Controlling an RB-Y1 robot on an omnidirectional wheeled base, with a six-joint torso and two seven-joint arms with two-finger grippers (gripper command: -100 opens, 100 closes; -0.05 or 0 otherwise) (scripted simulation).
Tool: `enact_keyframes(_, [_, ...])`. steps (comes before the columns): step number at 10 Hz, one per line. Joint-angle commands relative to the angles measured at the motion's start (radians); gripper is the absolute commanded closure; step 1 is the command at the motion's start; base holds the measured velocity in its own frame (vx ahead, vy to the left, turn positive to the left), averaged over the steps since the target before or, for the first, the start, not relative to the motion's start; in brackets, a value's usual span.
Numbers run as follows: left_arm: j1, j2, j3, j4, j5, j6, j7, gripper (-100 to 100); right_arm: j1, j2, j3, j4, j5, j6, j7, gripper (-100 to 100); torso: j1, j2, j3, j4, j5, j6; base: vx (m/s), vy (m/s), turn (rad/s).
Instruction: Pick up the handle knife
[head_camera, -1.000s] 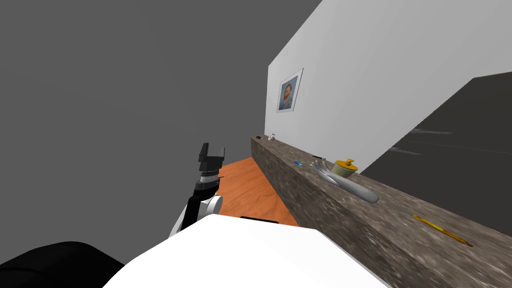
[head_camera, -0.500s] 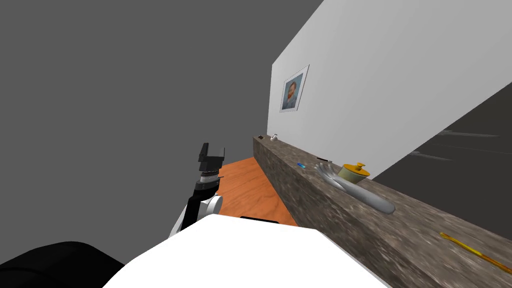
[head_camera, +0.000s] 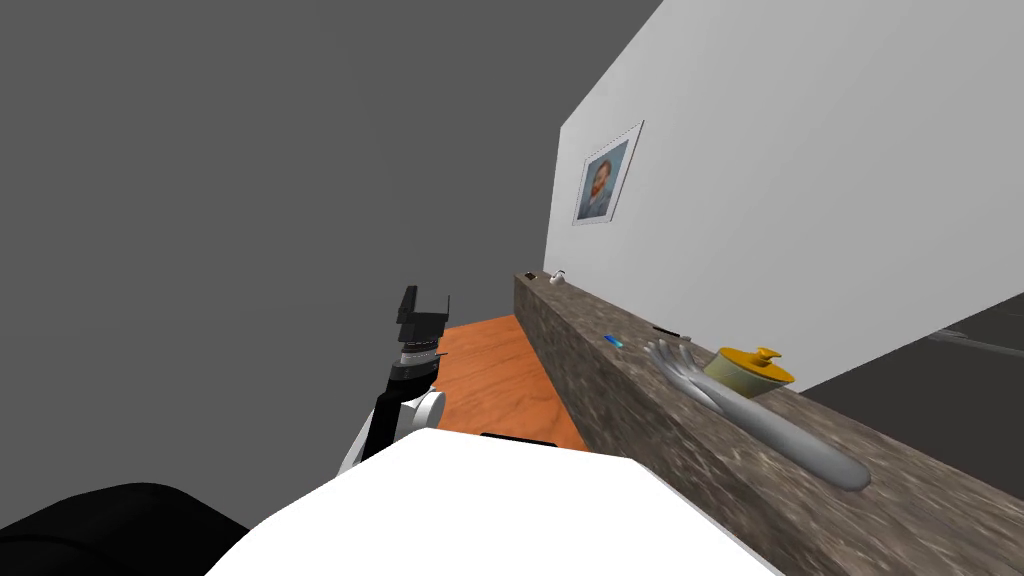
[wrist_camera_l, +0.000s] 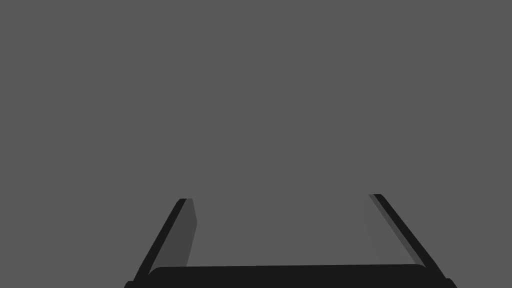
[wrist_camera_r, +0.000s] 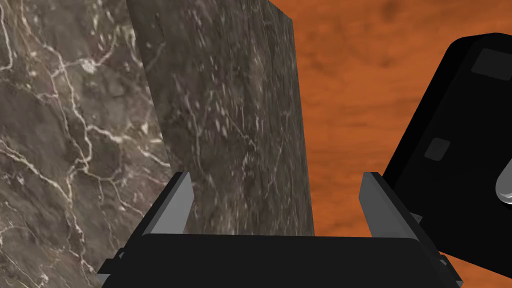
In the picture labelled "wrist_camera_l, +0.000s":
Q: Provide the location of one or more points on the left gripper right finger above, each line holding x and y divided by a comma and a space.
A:
400, 232

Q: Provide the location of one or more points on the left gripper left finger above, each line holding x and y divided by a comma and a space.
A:
172, 240

